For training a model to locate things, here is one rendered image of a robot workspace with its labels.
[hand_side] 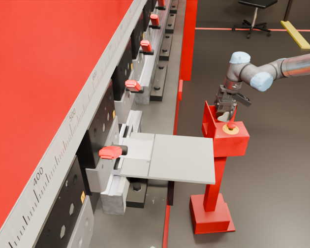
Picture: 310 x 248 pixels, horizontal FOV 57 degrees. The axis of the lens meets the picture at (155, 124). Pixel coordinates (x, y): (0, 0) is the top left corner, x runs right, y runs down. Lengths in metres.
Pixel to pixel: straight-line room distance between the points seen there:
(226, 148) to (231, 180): 0.85
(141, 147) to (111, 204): 0.19
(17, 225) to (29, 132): 0.08
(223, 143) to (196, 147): 0.43
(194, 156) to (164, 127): 0.32
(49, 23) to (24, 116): 0.10
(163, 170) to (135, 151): 0.11
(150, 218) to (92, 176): 0.40
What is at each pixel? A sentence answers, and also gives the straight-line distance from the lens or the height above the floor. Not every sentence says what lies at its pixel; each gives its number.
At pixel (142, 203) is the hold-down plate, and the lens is 0.87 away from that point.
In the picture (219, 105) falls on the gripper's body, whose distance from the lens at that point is 1.31.
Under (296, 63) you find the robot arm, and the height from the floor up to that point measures 1.11.
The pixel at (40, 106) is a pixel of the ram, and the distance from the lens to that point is 0.30.
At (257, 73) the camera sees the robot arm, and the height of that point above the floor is 1.07.
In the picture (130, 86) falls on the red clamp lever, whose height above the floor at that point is 1.31.
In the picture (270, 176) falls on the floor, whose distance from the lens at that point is 2.28.
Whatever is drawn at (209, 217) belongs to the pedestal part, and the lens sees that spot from 1.80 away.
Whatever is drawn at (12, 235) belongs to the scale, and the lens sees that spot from 0.29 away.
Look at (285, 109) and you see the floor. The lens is 3.00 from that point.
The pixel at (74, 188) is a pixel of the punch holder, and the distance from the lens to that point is 0.40.
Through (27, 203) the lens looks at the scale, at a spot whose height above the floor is 1.39.
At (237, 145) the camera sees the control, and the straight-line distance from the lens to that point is 1.34.
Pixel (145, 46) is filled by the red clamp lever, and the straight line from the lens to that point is 0.76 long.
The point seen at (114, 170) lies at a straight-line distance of 0.84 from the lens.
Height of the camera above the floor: 1.61
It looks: 39 degrees down
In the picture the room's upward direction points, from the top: straight up
